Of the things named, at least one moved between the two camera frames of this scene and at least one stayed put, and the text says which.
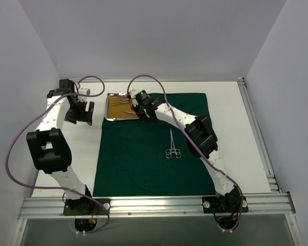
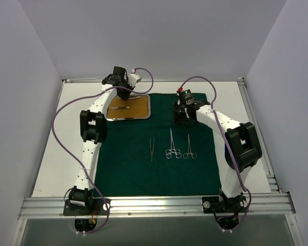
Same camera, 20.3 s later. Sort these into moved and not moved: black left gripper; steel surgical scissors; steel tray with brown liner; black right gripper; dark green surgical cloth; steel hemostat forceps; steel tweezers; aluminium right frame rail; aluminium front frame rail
Moved: steel tweezers; black right gripper; steel hemostat forceps; black left gripper
Not moved: aluminium front frame rail; dark green surgical cloth; steel tray with brown liner; steel surgical scissors; aluminium right frame rail
